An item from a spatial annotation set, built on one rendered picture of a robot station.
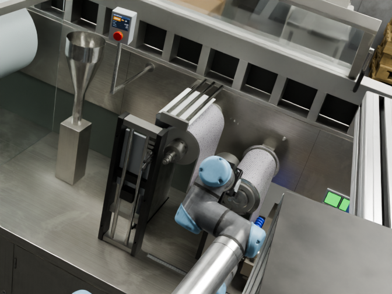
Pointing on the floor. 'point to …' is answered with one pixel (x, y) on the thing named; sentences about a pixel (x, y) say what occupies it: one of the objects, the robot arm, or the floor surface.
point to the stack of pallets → (382, 58)
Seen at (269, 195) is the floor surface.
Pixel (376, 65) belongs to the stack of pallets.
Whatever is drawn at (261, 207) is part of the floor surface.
